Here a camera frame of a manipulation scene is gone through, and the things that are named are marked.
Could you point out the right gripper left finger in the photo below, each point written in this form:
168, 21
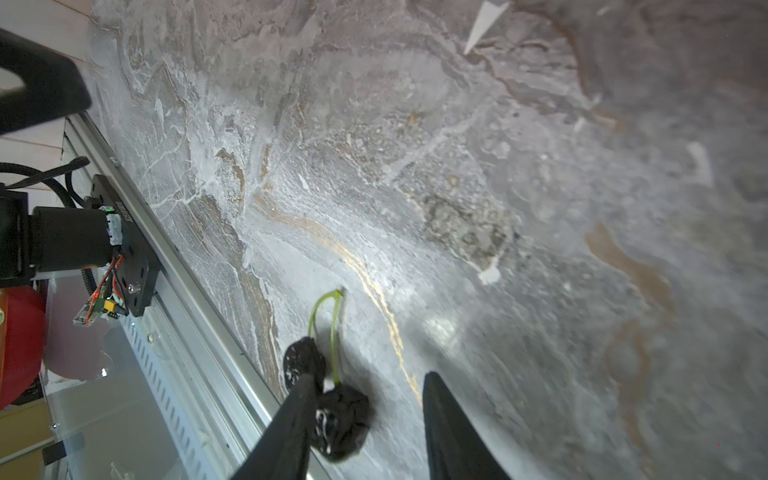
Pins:
284, 448

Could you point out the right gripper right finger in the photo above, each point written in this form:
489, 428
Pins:
454, 448

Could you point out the black fake cherry pair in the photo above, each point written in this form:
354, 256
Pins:
343, 414

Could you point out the red round object under table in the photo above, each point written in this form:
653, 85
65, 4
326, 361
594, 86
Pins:
22, 340

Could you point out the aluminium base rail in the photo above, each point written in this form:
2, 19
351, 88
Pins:
214, 403

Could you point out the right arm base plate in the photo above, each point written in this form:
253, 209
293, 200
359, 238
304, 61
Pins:
138, 272

